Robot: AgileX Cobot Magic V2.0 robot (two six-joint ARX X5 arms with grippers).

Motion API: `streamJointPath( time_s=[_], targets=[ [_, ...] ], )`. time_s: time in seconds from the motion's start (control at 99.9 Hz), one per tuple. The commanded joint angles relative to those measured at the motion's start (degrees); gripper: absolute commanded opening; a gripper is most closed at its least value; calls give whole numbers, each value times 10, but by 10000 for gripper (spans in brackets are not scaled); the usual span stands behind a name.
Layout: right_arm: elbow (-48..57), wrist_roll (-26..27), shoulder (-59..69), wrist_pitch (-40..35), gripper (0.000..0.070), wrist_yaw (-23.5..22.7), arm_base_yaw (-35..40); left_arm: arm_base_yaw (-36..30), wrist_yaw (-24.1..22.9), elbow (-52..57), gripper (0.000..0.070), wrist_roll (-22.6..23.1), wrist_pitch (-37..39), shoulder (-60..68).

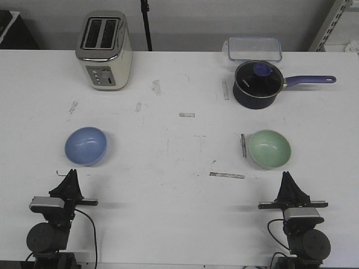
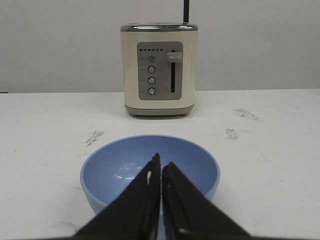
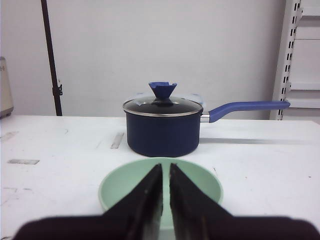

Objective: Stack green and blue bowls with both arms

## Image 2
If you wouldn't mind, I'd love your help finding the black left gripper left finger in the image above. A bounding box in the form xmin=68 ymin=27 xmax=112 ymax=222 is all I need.
xmin=72 ymin=153 xmax=161 ymax=240

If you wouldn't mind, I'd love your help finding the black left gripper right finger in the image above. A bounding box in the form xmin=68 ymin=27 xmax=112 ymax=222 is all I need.
xmin=162 ymin=162 xmax=252 ymax=240

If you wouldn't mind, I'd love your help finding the blue bowl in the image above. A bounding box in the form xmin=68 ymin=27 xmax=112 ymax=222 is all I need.
xmin=80 ymin=135 xmax=221 ymax=214

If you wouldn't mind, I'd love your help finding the cream toaster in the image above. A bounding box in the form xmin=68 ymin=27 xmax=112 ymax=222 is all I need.
xmin=120 ymin=22 xmax=198 ymax=116

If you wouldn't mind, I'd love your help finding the black tripod pole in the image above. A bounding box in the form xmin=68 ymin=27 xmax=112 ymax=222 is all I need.
xmin=183 ymin=0 xmax=190 ymax=23

